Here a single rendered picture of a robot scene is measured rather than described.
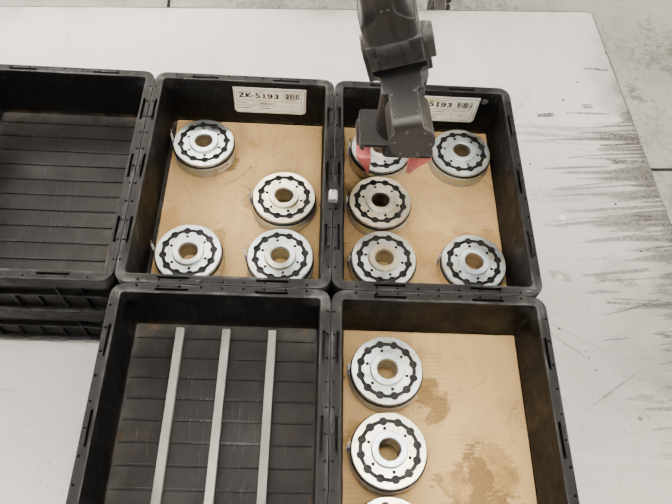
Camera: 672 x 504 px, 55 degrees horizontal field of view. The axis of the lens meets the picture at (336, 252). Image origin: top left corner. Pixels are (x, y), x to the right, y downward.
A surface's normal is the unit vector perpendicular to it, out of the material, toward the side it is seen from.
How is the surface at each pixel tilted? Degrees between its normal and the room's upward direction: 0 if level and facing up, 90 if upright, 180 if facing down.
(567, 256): 0
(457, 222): 0
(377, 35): 99
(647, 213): 0
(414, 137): 90
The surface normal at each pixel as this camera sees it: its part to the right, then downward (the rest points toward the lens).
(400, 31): 0.09, 0.93
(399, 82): -0.24, -0.48
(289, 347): 0.05, -0.51
